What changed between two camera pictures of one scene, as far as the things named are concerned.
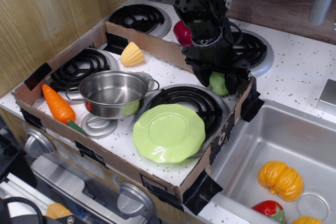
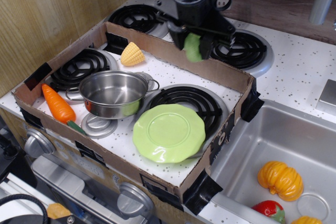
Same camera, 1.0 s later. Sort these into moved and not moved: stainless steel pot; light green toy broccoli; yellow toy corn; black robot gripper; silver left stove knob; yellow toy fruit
Moved: light green toy broccoli; black robot gripper
Not moved: stainless steel pot; silver left stove knob; yellow toy corn; yellow toy fruit
